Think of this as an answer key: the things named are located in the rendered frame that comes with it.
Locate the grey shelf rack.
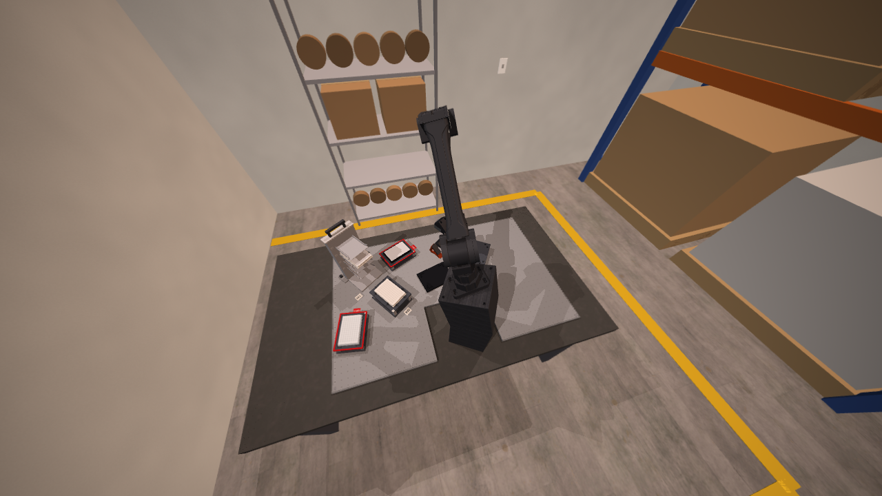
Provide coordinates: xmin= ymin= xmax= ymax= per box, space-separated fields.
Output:
xmin=325 ymin=225 xmax=382 ymax=292

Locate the dark grey flat nest with red border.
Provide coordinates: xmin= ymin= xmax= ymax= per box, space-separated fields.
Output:
xmin=333 ymin=311 xmax=369 ymax=354

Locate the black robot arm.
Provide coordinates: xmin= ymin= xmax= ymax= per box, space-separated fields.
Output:
xmin=416 ymin=105 xmax=489 ymax=299

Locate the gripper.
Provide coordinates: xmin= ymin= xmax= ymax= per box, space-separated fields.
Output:
xmin=430 ymin=239 xmax=442 ymax=258

